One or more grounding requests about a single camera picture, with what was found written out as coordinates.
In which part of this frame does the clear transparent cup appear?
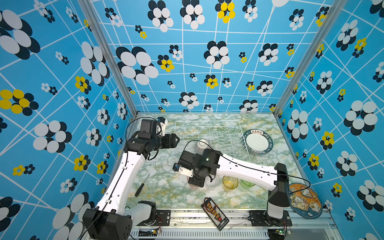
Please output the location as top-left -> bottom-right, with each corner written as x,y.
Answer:
205,175 -> 222,188

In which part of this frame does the yellow transparent cup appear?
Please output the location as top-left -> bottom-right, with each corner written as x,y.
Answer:
223,176 -> 239,190

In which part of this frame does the green transparent cup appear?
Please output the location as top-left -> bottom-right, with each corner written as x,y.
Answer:
241,180 -> 256,189

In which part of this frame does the large plain white plate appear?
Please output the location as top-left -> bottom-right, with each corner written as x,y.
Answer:
243,129 -> 274,155

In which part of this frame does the pink transparent plastic cup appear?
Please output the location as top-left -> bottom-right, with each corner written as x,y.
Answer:
187,177 -> 200,189

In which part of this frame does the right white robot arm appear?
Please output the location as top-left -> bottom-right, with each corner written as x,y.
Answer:
173,149 -> 290,220

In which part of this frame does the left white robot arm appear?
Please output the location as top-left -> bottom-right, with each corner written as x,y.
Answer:
83,117 -> 180,240

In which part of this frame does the small green circuit board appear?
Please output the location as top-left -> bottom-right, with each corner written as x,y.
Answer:
138,229 -> 159,237

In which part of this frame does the cartoon round mat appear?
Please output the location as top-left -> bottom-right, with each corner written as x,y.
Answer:
289,183 -> 323,219

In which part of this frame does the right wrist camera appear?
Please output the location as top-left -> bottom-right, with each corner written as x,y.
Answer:
173,163 -> 193,178

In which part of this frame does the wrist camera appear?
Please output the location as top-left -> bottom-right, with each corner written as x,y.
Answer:
157,117 -> 168,132
173,163 -> 193,178

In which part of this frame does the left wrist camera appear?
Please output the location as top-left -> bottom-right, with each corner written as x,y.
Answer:
157,117 -> 168,132

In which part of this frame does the white wire dish rack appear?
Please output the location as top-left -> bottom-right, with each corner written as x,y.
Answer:
174,120 -> 251,162

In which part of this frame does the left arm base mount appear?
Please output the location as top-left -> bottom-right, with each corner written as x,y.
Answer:
138,210 -> 171,227

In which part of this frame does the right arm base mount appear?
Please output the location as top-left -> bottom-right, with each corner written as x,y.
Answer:
247,210 -> 293,227

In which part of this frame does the aluminium front rail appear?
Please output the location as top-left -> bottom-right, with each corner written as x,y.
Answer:
127,209 -> 343,240

